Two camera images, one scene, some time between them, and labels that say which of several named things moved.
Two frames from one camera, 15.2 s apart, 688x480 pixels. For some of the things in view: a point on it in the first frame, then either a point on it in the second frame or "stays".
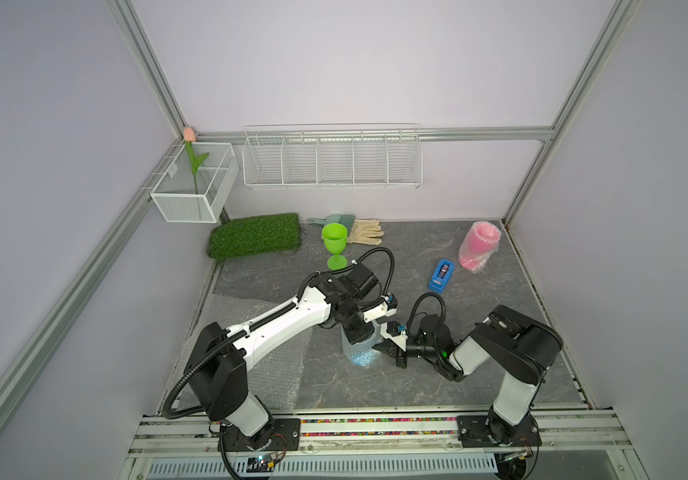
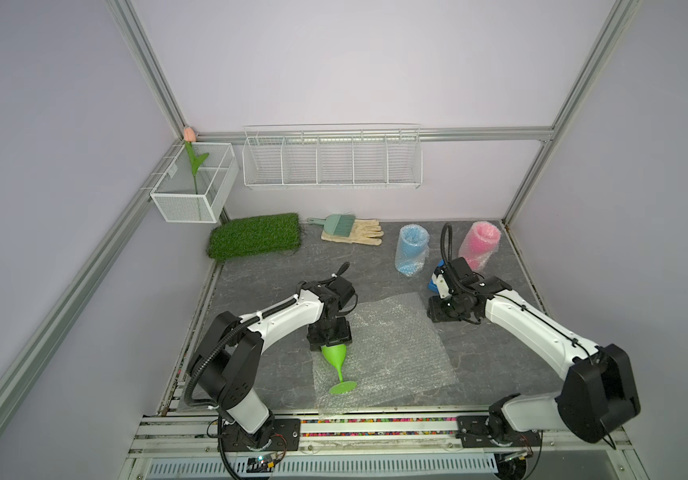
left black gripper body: [354, 324] to [334, 332]
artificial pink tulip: [190, 136] stays
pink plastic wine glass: [482, 240] stays
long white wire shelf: [333, 156] stays
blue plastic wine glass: [363, 358] to [412, 248]
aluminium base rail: [570, 446] stays
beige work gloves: [366, 231] stays
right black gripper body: [413, 351] to [444, 309]
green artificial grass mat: [252, 234] stays
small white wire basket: [174, 193] stays
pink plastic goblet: [479, 243] stays
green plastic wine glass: [335, 238] to [336, 355]
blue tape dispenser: [441, 276] stays
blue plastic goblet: [362, 352] to [412, 249]
